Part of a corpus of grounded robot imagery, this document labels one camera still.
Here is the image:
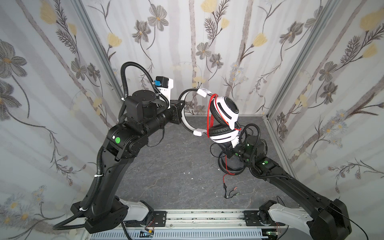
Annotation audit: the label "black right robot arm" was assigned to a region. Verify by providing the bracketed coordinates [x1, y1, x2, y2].
[224, 126, 356, 240]

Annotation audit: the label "black headphone cable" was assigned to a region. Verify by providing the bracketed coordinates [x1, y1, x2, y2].
[209, 125, 269, 160]

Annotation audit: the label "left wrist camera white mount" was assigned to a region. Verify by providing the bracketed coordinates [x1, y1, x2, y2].
[155, 76, 174, 109]

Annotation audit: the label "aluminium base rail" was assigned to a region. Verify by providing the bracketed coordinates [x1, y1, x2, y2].
[80, 208, 331, 232]

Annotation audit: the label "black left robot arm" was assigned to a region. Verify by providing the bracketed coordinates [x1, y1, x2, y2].
[53, 62, 185, 234]

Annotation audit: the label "white vented cable duct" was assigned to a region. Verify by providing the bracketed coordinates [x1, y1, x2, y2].
[89, 229, 270, 240]

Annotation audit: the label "red headphone cable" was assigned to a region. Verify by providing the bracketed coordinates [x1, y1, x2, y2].
[206, 93, 243, 200]

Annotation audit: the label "white black headphones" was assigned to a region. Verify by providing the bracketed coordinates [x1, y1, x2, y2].
[179, 88, 242, 147]

